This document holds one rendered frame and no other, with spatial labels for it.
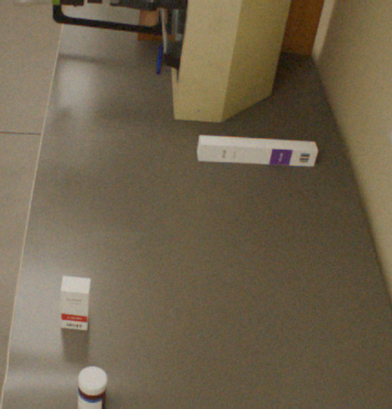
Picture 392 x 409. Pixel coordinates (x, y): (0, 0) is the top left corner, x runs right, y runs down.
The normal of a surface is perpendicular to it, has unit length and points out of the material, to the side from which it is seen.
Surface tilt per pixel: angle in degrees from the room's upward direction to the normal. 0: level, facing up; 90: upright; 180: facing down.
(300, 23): 90
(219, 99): 90
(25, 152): 0
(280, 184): 0
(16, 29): 0
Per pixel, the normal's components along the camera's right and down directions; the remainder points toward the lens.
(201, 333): 0.10, -0.72
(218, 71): 0.02, 0.70
